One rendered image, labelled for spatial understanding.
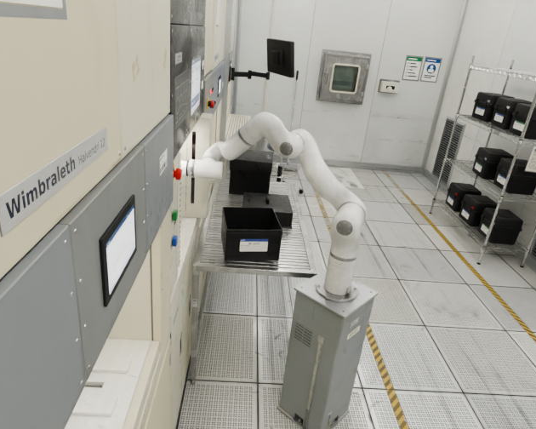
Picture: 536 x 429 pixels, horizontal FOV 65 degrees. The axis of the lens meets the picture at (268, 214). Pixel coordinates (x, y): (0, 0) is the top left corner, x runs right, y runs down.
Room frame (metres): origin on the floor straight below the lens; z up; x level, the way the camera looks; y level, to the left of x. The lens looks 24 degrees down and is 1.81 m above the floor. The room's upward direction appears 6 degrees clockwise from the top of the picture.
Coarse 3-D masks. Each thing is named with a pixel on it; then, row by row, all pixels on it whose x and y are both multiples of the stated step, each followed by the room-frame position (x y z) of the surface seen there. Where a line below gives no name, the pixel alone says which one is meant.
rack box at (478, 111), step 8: (480, 96) 4.48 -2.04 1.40; (488, 96) 4.35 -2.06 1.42; (496, 96) 4.29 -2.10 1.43; (504, 96) 4.31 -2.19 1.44; (480, 104) 4.45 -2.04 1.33; (488, 104) 4.30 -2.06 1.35; (472, 112) 4.54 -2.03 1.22; (480, 112) 4.40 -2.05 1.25; (488, 112) 4.29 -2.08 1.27; (488, 120) 4.29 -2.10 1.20
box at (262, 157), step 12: (240, 156) 2.75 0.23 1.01; (252, 156) 2.78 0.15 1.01; (264, 156) 2.81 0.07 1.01; (240, 168) 2.67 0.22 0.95; (252, 168) 2.67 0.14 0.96; (264, 168) 2.67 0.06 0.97; (240, 180) 2.68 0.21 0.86; (252, 180) 2.68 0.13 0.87; (264, 180) 2.68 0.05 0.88; (240, 192) 2.68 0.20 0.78; (264, 192) 2.68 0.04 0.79
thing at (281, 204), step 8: (248, 192) 2.47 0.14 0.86; (248, 200) 2.35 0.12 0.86; (256, 200) 2.36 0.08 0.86; (264, 200) 2.37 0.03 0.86; (272, 200) 2.38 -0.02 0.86; (280, 200) 2.40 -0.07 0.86; (288, 200) 2.41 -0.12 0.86; (272, 208) 2.26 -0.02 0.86; (280, 208) 2.28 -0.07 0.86; (288, 208) 2.29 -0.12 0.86; (280, 216) 2.22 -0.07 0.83; (288, 216) 2.22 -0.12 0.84; (280, 224) 2.22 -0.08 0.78; (288, 224) 2.22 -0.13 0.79
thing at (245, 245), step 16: (224, 208) 2.04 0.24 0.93; (240, 208) 2.06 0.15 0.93; (256, 208) 2.08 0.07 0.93; (224, 224) 1.88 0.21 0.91; (240, 224) 2.06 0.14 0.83; (256, 224) 2.08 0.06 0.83; (272, 224) 2.04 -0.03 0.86; (224, 240) 1.85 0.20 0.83; (240, 240) 1.79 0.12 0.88; (256, 240) 1.80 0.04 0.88; (272, 240) 1.82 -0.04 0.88; (224, 256) 1.81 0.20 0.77; (240, 256) 1.79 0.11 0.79; (256, 256) 1.81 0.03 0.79; (272, 256) 1.82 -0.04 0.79
